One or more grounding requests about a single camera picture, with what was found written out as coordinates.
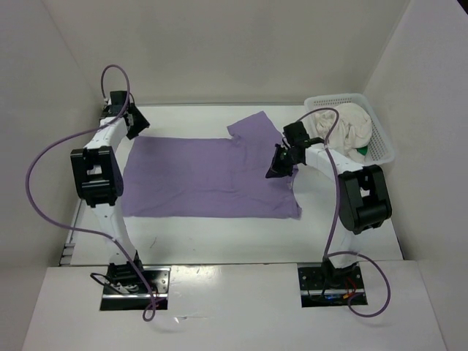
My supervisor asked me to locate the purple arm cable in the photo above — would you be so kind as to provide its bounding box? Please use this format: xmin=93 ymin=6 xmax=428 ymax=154
xmin=292 ymin=108 xmax=391 ymax=316
xmin=24 ymin=64 xmax=169 ymax=322

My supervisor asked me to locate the white plastic laundry basket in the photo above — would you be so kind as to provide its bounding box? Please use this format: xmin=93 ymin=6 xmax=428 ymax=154
xmin=304 ymin=93 xmax=395 ymax=165

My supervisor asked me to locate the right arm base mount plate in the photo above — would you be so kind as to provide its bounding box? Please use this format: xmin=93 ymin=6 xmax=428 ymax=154
xmin=297 ymin=263 xmax=368 ymax=308

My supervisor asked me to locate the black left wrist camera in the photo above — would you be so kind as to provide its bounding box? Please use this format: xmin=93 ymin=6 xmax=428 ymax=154
xmin=102 ymin=91 xmax=128 ymax=118

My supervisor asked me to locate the purple t-shirt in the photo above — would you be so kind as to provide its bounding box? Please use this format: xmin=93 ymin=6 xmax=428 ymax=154
xmin=121 ymin=111 xmax=301 ymax=219

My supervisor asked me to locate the cream white t-shirt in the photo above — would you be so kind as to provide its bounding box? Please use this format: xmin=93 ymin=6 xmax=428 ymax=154
xmin=312 ymin=102 xmax=372 ymax=163

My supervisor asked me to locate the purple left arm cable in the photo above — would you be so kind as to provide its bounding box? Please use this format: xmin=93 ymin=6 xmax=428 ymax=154
xmin=24 ymin=64 xmax=169 ymax=322

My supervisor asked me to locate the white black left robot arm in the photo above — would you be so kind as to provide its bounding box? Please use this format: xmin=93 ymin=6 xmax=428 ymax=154
xmin=70 ymin=102 xmax=149 ymax=294

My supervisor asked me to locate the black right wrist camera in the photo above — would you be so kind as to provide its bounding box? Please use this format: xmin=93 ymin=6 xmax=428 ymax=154
xmin=283 ymin=121 xmax=310 ymax=146

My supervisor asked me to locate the green garment in basket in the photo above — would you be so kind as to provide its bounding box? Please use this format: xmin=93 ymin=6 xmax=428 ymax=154
xmin=356 ymin=146 xmax=368 ymax=156

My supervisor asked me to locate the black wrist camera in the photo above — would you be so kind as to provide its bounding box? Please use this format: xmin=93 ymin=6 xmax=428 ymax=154
xmin=283 ymin=121 xmax=310 ymax=146
xmin=102 ymin=91 xmax=128 ymax=118

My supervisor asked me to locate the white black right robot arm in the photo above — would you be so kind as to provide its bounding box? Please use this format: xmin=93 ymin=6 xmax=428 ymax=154
xmin=265 ymin=143 xmax=392 ymax=288

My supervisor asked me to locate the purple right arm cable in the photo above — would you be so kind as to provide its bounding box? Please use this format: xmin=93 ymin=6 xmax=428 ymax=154
xmin=292 ymin=108 xmax=391 ymax=316

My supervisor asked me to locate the black cable at base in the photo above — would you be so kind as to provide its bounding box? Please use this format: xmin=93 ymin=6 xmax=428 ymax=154
xmin=89 ymin=272 xmax=125 ymax=293

